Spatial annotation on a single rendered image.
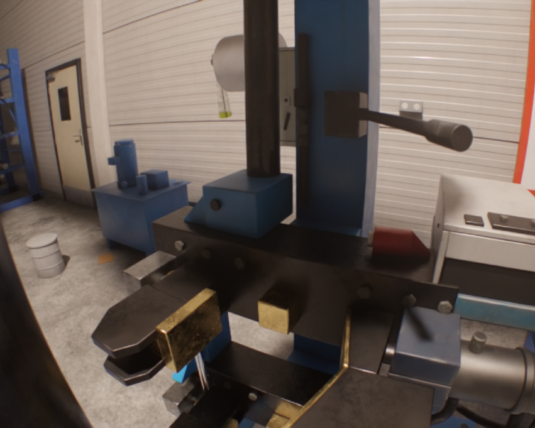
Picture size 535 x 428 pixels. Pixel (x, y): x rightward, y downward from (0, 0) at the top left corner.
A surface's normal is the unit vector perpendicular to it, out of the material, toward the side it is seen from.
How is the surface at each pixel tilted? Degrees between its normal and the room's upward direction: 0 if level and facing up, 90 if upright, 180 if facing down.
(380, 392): 0
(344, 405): 0
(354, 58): 90
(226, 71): 109
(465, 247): 90
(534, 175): 90
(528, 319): 90
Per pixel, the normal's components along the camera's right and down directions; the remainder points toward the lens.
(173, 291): -0.01, -0.94
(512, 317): -0.45, 0.31
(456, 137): 0.02, 0.34
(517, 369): -0.21, -0.71
